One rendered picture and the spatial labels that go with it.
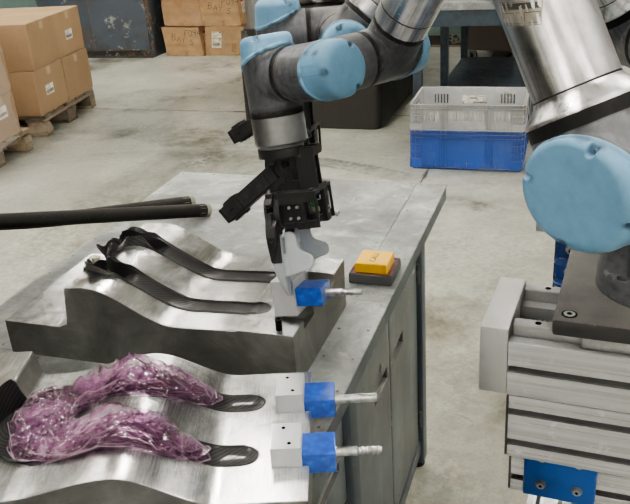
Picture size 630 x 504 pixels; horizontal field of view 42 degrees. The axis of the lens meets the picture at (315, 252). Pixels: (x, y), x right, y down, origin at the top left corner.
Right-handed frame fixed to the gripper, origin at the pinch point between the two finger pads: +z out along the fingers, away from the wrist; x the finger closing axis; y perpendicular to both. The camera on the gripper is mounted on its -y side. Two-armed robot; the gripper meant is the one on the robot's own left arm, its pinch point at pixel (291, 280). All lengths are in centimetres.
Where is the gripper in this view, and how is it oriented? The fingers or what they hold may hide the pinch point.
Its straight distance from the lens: 121.4
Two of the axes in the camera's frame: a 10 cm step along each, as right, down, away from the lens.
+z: 1.5, 9.6, 2.5
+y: 9.4, -0.6, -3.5
